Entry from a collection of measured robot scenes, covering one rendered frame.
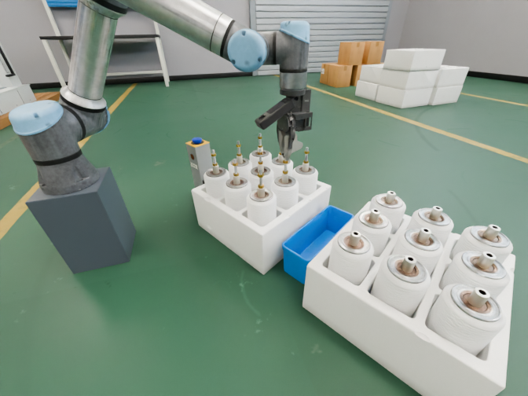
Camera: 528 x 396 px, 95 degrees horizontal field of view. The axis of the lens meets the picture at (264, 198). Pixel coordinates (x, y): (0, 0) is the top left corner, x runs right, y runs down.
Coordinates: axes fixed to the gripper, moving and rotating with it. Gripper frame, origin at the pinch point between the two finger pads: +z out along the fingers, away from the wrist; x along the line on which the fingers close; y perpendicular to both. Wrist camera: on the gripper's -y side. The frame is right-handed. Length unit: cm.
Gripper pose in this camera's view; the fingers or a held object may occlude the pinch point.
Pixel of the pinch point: (284, 155)
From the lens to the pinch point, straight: 79.7
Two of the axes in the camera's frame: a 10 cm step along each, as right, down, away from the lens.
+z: 0.2, 8.4, 5.5
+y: 9.1, -2.4, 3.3
